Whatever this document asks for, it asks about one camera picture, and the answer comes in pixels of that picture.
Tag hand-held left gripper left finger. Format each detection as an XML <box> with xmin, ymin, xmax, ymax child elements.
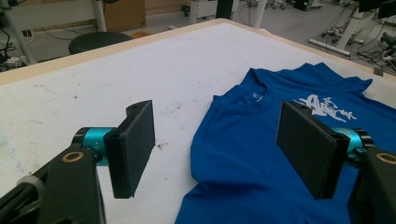
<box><xmin>73</xmin><ymin>100</ymin><xmax>156</xmax><ymax>200</ymax></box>

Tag black metal pole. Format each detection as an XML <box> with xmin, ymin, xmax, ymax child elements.
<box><xmin>215</xmin><ymin>0</ymin><xmax>234</xmax><ymax>21</ymax></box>

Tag light wooden table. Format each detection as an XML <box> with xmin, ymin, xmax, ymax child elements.
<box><xmin>0</xmin><ymin>18</ymin><xmax>396</xmax><ymax>224</ymax></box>

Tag white metal stand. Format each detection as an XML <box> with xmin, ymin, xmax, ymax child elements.
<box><xmin>307</xmin><ymin>6</ymin><xmax>365</xmax><ymax>57</ymax></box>

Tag white foam mat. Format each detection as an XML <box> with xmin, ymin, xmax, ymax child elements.
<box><xmin>0</xmin><ymin>22</ymin><xmax>396</xmax><ymax>224</ymax></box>

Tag blue t-shirt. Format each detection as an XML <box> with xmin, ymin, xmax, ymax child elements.
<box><xmin>175</xmin><ymin>62</ymin><xmax>396</xmax><ymax>224</ymax></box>

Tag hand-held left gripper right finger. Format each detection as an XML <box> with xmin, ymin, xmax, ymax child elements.
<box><xmin>276</xmin><ymin>100</ymin><xmax>376</xmax><ymax>200</ymax></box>

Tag black round stool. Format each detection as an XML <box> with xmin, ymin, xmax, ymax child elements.
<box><xmin>68</xmin><ymin>31</ymin><xmax>134</xmax><ymax>55</ymax></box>

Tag brown cardboard box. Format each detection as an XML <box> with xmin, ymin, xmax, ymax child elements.
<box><xmin>104</xmin><ymin>0</ymin><xmax>147</xmax><ymax>32</ymax></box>

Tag white desk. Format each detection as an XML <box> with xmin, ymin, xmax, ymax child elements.
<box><xmin>0</xmin><ymin>0</ymin><xmax>108</xmax><ymax>66</ymax></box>

